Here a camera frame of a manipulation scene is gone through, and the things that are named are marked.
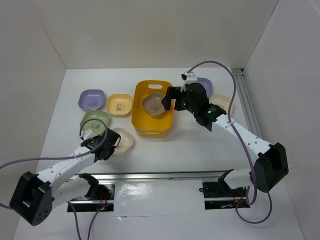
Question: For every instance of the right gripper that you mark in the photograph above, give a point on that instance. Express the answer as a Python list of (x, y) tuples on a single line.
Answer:
[(172, 92)]

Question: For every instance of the yellow plastic bin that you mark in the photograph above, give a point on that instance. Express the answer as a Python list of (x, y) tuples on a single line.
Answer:
[(143, 123)]

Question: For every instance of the cream plate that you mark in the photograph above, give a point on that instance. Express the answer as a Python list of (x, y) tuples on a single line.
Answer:
[(126, 141), (222, 101)]

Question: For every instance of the purple plate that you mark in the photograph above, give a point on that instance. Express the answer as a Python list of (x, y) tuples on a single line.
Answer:
[(207, 84), (91, 99)]

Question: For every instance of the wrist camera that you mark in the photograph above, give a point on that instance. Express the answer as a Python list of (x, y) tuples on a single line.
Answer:
[(188, 78), (88, 135)]

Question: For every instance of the brown plate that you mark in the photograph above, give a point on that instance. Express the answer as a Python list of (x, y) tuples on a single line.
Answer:
[(153, 104)]

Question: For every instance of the aluminium corner profile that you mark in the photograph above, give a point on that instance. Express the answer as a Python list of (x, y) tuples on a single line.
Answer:
[(246, 103)]

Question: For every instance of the left yellow plate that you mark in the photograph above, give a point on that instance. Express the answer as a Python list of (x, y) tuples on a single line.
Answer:
[(119, 105)]

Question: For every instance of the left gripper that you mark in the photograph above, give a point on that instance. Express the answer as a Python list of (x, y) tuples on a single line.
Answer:
[(111, 151)]

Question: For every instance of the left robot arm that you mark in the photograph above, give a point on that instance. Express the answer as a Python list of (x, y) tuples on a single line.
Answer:
[(36, 194)]

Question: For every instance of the aluminium rail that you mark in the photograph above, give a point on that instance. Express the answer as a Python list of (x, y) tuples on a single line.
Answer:
[(159, 176)]

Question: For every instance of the green plate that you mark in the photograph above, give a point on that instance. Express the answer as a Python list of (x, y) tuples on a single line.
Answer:
[(95, 120)]

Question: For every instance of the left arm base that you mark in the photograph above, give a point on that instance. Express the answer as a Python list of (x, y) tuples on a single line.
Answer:
[(103, 200)]

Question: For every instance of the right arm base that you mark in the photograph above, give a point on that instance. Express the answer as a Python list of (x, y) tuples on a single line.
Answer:
[(220, 196)]

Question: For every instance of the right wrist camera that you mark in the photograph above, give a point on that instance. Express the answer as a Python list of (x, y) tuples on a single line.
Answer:
[(188, 78)]

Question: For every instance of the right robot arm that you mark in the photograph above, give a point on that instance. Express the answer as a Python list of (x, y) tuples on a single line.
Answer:
[(268, 163)]

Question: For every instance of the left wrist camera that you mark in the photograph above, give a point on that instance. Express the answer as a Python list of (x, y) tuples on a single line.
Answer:
[(88, 135)]

